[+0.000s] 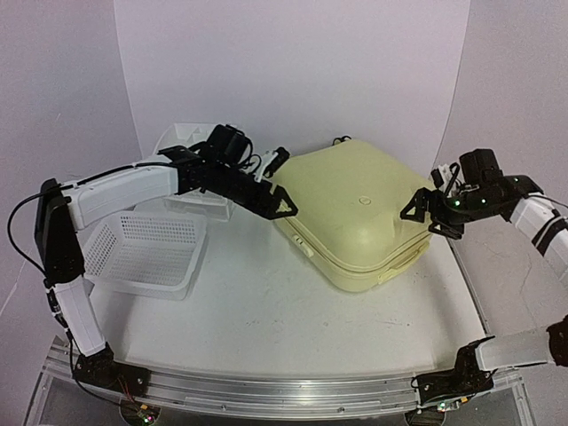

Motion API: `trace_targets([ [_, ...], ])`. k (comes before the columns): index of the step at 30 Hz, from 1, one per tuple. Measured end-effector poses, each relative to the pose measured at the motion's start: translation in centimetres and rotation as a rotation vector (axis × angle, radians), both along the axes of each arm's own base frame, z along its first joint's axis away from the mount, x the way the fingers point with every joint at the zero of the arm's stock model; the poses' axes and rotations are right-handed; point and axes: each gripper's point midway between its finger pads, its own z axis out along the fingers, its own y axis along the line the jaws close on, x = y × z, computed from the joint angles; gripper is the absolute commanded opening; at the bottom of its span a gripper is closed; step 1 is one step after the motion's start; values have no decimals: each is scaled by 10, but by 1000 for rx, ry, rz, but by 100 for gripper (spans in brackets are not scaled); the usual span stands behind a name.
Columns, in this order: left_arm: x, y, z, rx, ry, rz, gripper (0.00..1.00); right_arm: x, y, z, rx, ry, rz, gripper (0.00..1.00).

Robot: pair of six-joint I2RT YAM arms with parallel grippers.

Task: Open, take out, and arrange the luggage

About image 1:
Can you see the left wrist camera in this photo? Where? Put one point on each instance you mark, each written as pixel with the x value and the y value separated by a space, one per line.
pixel 270 162

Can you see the white plastic drawer organizer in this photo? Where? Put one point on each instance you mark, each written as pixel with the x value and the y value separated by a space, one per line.
pixel 210 205

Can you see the white perforated plastic basket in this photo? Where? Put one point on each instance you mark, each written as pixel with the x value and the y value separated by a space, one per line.
pixel 146 253

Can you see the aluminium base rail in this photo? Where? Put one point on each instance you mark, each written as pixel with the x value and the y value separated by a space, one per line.
pixel 65 393

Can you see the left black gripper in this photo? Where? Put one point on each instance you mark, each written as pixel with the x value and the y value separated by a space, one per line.
pixel 270 210

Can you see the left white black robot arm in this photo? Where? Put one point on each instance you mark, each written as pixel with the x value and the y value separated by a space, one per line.
pixel 217 164

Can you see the pale yellow hard suitcase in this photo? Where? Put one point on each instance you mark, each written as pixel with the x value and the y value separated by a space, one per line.
pixel 349 198

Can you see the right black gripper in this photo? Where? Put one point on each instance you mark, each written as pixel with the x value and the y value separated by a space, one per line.
pixel 422 198

